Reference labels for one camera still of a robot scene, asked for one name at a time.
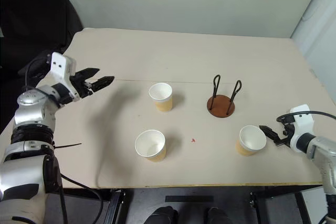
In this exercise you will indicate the black tape strip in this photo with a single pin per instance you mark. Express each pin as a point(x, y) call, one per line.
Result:
point(189, 199)

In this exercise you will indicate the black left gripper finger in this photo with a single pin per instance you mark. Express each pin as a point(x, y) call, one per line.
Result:
point(102, 82)
point(88, 73)

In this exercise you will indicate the dark rounded shape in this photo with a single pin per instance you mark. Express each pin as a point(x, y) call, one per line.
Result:
point(161, 216)
point(218, 216)

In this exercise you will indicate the brown ribbed paper cup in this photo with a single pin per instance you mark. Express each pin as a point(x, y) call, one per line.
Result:
point(160, 93)
point(252, 138)
point(150, 144)

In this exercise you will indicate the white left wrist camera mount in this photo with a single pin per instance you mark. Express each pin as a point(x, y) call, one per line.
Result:
point(60, 65)

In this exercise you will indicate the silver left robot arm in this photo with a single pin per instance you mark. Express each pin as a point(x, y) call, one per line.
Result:
point(29, 119)

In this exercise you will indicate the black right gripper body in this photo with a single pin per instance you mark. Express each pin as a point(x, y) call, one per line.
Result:
point(287, 134)

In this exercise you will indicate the black office chair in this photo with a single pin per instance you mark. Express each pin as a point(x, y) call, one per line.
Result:
point(34, 24)

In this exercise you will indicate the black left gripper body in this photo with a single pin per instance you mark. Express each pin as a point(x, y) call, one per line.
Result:
point(82, 87)

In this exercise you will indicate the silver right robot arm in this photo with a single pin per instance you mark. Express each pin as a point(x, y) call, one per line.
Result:
point(323, 148)

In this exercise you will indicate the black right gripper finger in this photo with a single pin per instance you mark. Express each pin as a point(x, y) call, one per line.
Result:
point(270, 133)

